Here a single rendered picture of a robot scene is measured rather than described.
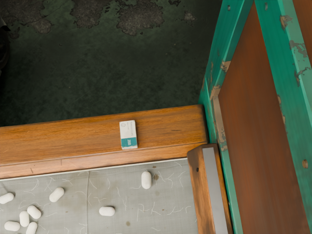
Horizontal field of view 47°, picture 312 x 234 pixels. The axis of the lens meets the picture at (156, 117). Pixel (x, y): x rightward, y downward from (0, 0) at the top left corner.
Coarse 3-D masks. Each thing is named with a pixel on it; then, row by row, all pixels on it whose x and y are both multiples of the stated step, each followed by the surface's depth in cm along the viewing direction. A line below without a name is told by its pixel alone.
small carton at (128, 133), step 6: (132, 120) 80; (120, 126) 80; (126, 126) 80; (132, 126) 80; (120, 132) 79; (126, 132) 79; (132, 132) 79; (126, 138) 79; (132, 138) 79; (126, 144) 78; (132, 144) 78
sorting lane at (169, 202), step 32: (0, 192) 80; (32, 192) 80; (64, 192) 80; (96, 192) 80; (128, 192) 80; (160, 192) 79; (192, 192) 79; (0, 224) 78; (64, 224) 78; (96, 224) 78; (128, 224) 77; (160, 224) 77; (192, 224) 77
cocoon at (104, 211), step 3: (102, 207) 77; (105, 207) 77; (108, 207) 77; (111, 207) 77; (99, 210) 77; (102, 210) 77; (105, 210) 77; (108, 210) 76; (111, 210) 77; (114, 210) 77; (102, 213) 77; (105, 213) 76; (108, 213) 76; (111, 213) 76; (114, 213) 77
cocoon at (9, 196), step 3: (3, 195) 78; (6, 195) 78; (9, 195) 78; (12, 195) 79; (0, 198) 78; (3, 198) 78; (6, 198) 78; (9, 198) 78; (12, 198) 79; (0, 201) 78; (3, 201) 78; (6, 201) 78
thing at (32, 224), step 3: (33, 222) 77; (30, 225) 76; (33, 225) 76; (36, 225) 77; (27, 228) 76; (30, 228) 76; (33, 228) 76; (36, 228) 77; (27, 231) 76; (30, 231) 76; (33, 231) 76
